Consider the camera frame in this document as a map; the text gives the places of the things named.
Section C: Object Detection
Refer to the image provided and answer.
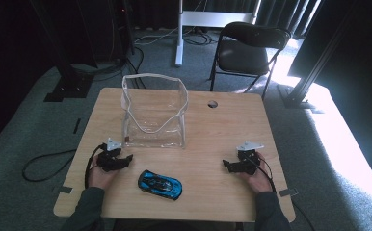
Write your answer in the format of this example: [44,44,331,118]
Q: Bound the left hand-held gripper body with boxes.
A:
[96,137,124,173]

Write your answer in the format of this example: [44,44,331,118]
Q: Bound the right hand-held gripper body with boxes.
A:
[236,141,266,176]

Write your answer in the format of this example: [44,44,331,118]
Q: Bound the blue toy car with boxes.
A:
[137,169,184,201]

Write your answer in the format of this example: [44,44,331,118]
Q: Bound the person's right hand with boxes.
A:
[240,151,274,193]

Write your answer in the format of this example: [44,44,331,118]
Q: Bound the black tape strip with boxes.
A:
[72,117,82,135]

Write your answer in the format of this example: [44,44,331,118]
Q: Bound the aluminium profile stand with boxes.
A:
[277,0,360,111]

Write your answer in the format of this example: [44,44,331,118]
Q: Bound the black folding chair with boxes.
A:
[208,21,293,101]

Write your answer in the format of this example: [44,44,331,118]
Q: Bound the white metal stand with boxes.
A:
[174,0,262,68]

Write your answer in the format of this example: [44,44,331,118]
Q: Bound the dark curtain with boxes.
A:
[256,0,321,39]

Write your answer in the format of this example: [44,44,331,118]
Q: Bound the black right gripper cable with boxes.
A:
[247,156,278,193]

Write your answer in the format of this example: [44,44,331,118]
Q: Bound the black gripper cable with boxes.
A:
[84,143,107,189]
[247,156,278,193]

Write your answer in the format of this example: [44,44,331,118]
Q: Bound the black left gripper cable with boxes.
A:
[84,143,107,189]

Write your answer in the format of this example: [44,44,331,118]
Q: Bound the black stand with base plate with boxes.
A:
[29,0,95,103]

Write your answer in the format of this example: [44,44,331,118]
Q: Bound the black looped floor cable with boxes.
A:
[21,148,78,183]

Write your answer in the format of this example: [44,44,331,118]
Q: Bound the black floor cable bundle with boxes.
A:
[71,44,146,90]

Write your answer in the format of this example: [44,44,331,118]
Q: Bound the white floor cable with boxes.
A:
[133,26,179,46]

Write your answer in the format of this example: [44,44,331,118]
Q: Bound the thin black floor cables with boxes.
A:
[181,28,220,46]

